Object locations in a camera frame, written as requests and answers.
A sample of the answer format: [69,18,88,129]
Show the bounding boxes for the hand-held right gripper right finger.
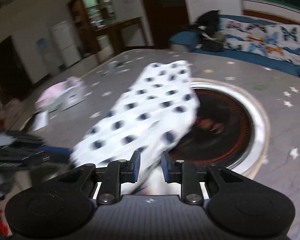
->
[161,151,243,205]

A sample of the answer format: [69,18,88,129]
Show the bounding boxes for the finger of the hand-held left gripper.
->
[40,147,73,164]

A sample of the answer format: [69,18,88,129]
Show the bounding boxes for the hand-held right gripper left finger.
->
[56,151,141,205]

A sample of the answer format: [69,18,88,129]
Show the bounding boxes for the white navy polka dot pants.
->
[71,60,200,195]

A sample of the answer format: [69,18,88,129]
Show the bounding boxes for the white paper card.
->
[34,111,49,132]

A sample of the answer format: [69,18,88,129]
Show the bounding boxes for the pink white box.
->
[35,77,88,113]

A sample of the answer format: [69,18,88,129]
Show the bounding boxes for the round built-in hot plate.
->
[175,79,270,175]

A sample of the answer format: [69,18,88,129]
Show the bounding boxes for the water dispenser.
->
[36,37,53,74]

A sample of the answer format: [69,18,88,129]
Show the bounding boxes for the white refrigerator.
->
[50,21,82,68]

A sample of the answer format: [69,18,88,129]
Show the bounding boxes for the grey star print tablecloth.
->
[22,49,300,240]

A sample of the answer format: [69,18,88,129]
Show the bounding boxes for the dark wooden counter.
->
[95,17,145,55]

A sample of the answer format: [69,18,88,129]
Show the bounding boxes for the black bag on sofa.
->
[194,10,227,53]

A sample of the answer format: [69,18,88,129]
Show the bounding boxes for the blue sofa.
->
[170,15,300,83]

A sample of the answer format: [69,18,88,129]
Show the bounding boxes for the wooden glass display cabinet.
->
[67,0,120,55]

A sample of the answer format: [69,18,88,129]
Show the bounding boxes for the dark wooden door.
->
[137,0,190,49]

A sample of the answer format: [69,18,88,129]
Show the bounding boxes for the butterfly print pillow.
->
[220,20,300,68]

